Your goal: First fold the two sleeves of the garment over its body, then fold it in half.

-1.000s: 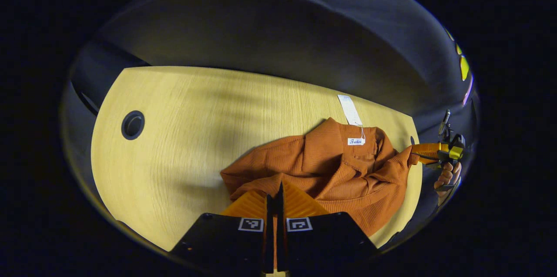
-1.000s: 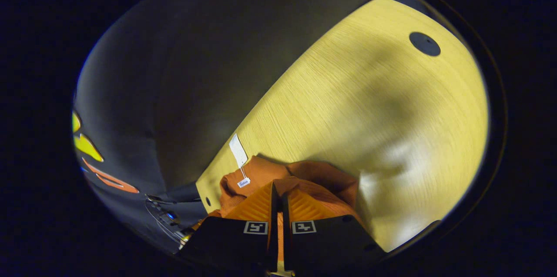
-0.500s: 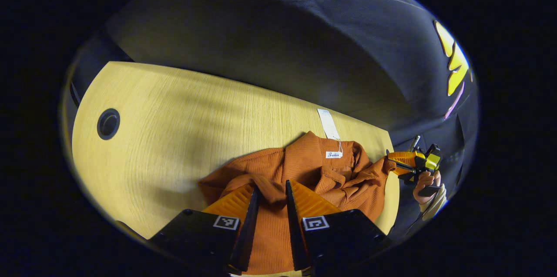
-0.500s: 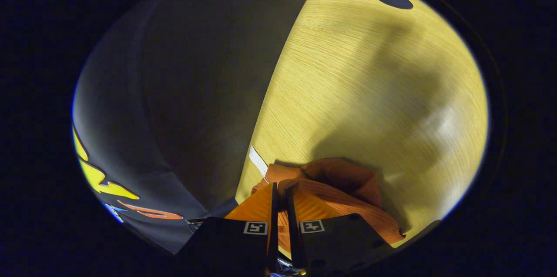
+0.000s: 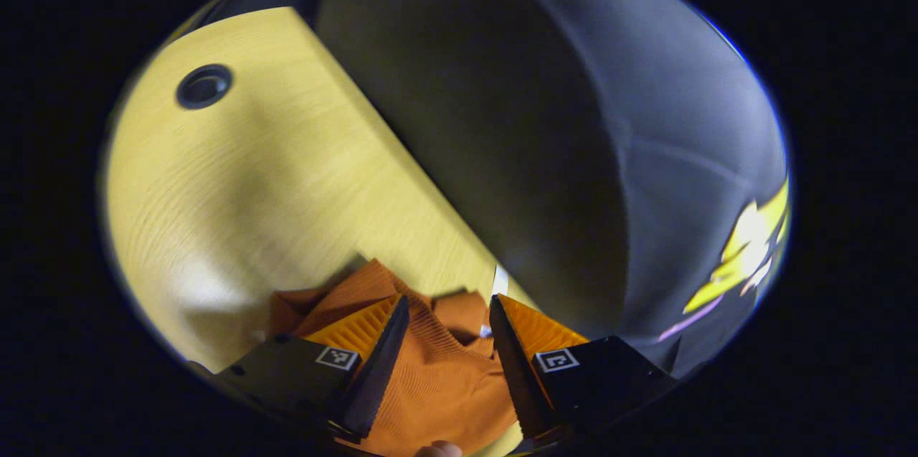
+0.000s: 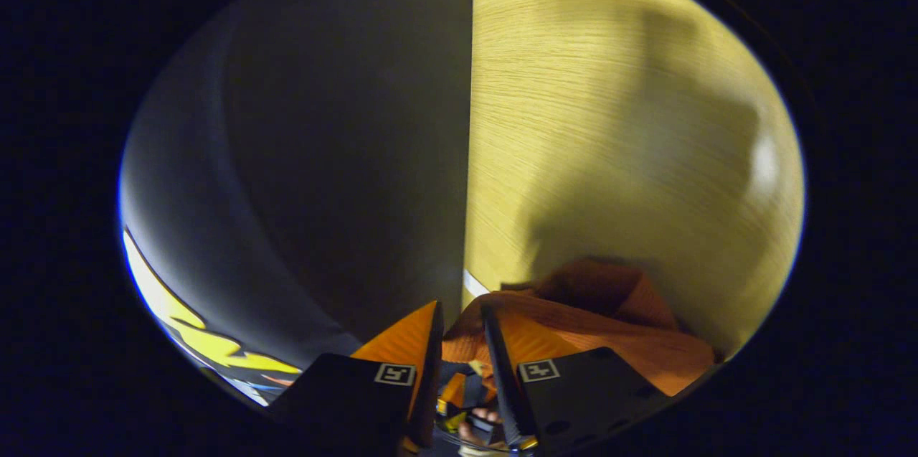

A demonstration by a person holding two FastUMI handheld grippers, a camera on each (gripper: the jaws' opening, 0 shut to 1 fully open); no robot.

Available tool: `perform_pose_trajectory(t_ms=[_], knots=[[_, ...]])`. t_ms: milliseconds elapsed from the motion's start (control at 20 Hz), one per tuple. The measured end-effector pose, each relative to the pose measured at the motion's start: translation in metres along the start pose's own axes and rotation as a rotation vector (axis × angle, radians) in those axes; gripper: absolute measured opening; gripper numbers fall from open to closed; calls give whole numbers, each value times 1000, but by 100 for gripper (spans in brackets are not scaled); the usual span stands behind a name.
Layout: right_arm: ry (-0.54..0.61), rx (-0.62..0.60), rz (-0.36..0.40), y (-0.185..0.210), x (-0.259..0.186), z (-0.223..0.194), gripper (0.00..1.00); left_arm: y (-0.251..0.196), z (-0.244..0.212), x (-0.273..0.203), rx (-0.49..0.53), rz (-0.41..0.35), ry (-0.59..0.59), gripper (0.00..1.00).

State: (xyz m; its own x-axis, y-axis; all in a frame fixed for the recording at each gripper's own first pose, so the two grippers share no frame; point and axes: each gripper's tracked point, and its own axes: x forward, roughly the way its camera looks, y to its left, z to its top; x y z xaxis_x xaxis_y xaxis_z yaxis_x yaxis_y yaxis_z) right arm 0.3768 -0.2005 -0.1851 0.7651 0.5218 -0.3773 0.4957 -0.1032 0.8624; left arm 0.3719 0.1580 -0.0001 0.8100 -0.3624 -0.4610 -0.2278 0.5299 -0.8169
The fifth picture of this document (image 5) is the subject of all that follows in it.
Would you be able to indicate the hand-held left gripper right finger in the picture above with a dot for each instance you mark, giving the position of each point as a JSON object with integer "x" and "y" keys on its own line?
{"x": 520, "y": 371}

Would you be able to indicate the orange ribbed shirt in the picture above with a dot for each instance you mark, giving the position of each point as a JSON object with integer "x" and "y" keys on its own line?
{"x": 437, "y": 385}

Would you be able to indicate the black backdrop cloth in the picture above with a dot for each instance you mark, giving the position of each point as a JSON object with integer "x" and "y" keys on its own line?
{"x": 574, "y": 120}

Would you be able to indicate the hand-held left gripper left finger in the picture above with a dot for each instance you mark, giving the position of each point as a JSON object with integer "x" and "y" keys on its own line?
{"x": 376, "y": 371}

